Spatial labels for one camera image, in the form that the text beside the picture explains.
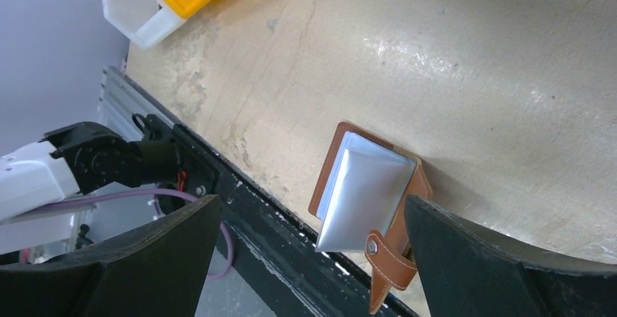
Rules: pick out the white plastic bin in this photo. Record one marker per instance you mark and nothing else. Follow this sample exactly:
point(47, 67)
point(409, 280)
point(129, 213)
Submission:
point(144, 22)

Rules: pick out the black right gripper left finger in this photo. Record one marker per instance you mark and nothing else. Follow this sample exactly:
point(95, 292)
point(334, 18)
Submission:
point(157, 269)

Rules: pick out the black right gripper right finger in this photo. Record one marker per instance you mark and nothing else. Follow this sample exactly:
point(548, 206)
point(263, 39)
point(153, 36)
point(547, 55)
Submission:
point(469, 270)

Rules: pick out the aluminium frame rail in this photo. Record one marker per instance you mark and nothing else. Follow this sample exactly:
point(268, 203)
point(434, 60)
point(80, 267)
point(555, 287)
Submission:
point(103, 213)

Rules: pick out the brown leather card holder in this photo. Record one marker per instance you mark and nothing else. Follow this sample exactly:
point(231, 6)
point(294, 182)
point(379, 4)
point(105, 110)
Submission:
point(359, 199)

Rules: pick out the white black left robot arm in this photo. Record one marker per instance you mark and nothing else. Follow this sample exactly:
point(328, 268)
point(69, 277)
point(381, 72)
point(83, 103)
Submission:
point(79, 159)

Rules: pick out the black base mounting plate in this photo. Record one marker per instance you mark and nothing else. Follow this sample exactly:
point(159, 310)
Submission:
point(273, 250)

